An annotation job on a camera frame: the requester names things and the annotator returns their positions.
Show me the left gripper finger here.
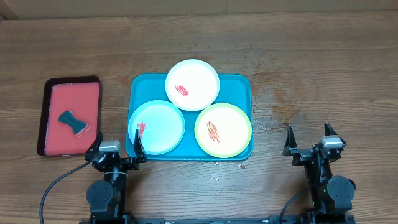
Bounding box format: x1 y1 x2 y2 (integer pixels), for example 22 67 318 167
134 129 147 162
88 131 103 154

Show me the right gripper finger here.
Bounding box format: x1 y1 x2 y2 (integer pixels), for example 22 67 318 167
324 122 337 136
283 124 298 155

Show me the light blue plate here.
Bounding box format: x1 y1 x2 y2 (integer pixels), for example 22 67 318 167
127 100 185 155

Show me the white plate with red stain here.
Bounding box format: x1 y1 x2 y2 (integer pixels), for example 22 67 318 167
165 59 220 111

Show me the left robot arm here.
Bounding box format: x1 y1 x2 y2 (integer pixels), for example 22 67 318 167
85 130 147 224

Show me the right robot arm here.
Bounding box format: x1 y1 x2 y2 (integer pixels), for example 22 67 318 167
279 122 356 224

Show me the dark red tray with water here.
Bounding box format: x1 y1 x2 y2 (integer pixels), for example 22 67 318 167
37 75 102 156

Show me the yellow-green plate with red stain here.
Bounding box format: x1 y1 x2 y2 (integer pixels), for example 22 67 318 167
194 103 252 159

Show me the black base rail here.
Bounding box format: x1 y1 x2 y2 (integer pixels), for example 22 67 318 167
80 215 356 224

